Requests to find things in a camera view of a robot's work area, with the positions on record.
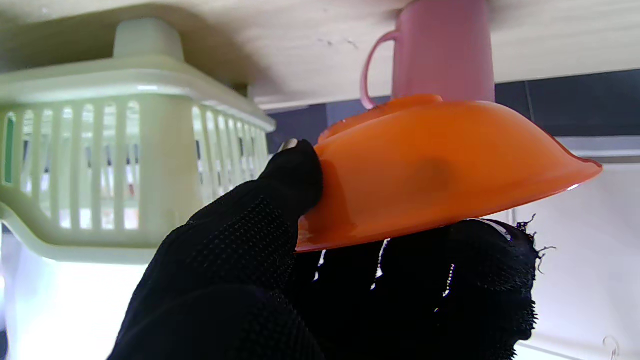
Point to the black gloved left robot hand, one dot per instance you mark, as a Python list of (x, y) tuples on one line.
[(240, 280)]

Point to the orange plastic bowl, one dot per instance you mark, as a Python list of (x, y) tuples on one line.
[(425, 170)]

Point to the pink plastic mug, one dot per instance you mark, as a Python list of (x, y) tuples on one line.
[(440, 50)]

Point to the pale green plastic dish rack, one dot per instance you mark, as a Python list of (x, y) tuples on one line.
[(165, 175)]

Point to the pale green drip tray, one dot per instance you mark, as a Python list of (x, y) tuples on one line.
[(147, 45)]

